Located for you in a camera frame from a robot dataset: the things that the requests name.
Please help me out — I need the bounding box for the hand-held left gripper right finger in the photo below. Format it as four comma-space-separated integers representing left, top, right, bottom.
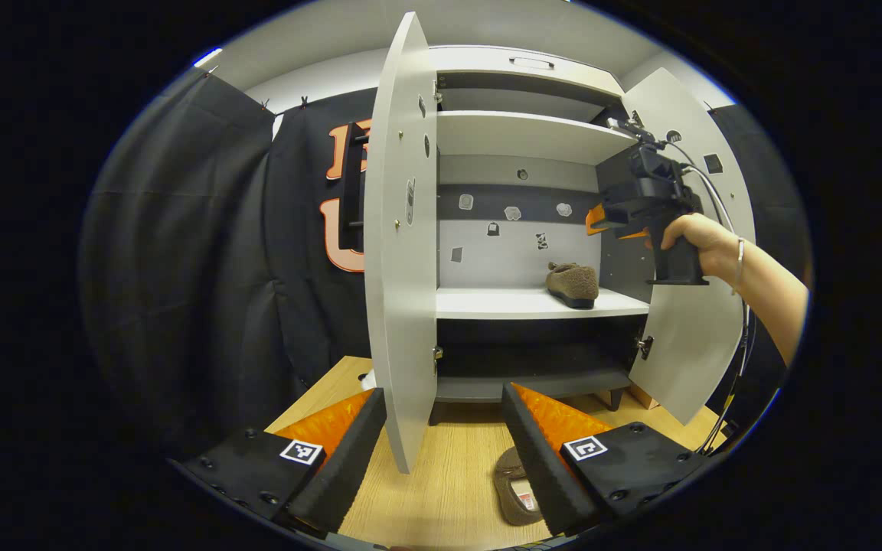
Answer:
501, 383, 710, 536

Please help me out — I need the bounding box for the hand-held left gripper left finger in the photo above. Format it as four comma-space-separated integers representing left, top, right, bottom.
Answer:
173, 388, 388, 536

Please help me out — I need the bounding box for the brown fuzzy shoe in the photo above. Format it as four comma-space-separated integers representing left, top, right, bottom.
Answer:
492, 446, 546, 527
546, 261, 600, 310

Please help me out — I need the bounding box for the white shoe cabinet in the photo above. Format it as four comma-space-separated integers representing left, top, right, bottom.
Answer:
430, 44, 652, 426

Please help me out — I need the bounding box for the white cabinet door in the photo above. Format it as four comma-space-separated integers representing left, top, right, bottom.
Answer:
627, 67, 757, 426
363, 11, 440, 475

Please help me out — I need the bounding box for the white cabinet drawer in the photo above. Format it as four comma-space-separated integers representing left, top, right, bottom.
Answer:
430, 46, 626, 97

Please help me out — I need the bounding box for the black backdrop cloth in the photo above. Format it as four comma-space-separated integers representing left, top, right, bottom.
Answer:
705, 103, 813, 429
80, 70, 381, 460

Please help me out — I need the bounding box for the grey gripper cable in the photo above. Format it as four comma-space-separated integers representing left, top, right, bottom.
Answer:
671, 142, 753, 454

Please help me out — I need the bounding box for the black door handle bar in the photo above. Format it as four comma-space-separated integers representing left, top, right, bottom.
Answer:
340, 122, 371, 253

